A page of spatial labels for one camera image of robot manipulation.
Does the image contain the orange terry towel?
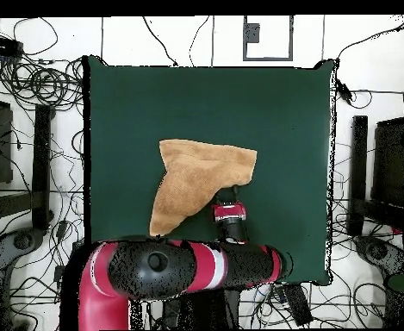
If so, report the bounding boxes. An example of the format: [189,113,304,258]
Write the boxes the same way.
[148,138,258,238]

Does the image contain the black power brick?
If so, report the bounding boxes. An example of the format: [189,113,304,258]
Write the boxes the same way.
[282,283,314,327]

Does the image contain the dark green table cloth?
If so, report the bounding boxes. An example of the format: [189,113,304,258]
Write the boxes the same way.
[87,54,337,287]

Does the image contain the black floor beam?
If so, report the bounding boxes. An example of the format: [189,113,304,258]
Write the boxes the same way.
[346,115,369,236]
[31,103,53,231]

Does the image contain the black power adapter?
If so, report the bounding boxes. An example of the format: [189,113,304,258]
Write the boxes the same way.
[336,78,355,105]

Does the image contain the black stand foot with caster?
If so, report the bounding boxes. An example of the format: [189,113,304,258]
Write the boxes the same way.
[354,235,404,278]
[0,228,46,278]

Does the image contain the small grey floor box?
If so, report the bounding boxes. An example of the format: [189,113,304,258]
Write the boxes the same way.
[244,22,260,44]

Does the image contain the black power strip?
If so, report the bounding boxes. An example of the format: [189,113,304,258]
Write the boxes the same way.
[0,33,24,59]

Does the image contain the white cable plug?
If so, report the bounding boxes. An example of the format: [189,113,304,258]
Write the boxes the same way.
[254,284,273,306]

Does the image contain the thin black cable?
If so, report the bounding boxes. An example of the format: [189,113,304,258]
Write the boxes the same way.
[188,15,212,67]
[141,15,179,67]

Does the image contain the long black cable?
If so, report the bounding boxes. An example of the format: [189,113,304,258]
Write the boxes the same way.
[335,15,404,60]

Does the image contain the coiled black cables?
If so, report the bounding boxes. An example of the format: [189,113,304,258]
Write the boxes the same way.
[0,57,84,109]

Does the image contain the looped black cable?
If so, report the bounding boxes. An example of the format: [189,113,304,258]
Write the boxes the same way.
[12,16,59,57]

